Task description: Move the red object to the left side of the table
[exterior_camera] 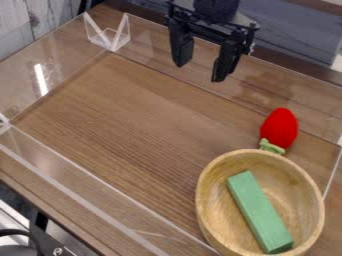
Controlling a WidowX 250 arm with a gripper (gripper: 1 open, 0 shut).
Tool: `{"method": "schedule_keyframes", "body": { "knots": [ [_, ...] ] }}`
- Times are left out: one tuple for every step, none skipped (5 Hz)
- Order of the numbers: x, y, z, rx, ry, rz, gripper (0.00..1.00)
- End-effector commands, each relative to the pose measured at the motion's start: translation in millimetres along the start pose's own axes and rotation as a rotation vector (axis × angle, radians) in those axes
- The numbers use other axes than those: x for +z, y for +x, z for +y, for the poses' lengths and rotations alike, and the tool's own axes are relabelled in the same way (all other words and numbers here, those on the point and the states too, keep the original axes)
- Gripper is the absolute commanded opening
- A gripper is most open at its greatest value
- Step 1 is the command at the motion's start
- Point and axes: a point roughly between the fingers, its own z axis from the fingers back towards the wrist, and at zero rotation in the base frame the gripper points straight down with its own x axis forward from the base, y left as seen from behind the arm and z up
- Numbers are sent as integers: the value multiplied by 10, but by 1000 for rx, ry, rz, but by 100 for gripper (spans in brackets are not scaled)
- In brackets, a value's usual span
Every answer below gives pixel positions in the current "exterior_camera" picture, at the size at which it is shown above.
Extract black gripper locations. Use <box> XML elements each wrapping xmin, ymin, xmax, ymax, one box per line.
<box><xmin>166</xmin><ymin>0</ymin><xmax>261</xmax><ymax>82</ymax></box>

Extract red plush strawberry toy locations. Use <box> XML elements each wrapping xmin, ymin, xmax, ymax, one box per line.
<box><xmin>259</xmin><ymin>108</ymin><xmax>299</xmax><ymax>155</ymax></box>

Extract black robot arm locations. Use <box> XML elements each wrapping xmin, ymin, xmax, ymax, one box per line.
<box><xmin>166</xmin><ymin>0</ymin><xmax>261</xmax><ymax>82</ymax></box>

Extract clear acrylic tray walls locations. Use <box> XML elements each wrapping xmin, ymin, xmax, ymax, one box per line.
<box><xmin>0</xmin><ymin>15</ymin><xmax>342</xmax><ymax>256</ymax></box>

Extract wooden bowl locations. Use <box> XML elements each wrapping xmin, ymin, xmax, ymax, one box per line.
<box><xmin>195</xmin><ymin>149</ymin><xmax>325</xmax><ymax>256</ymax></box>

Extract green rectangular block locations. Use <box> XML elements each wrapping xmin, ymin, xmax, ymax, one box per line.
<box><xmin>226</xmin><ymin>170</ymin><xmax>294</xmax><ymax>254</ymax></box>

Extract clear acrylic corner bracket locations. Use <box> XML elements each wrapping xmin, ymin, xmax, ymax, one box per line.
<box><xmin>83</xmin><ymin>13</ymin><xmax>131</xmax><ymax>52</ymax></box>

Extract black table frame mount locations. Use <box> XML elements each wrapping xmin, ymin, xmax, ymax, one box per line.
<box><xmin>0</xmin><ymin>209</ymin><xmax>91</xmax><ymax>256</ymax></box>

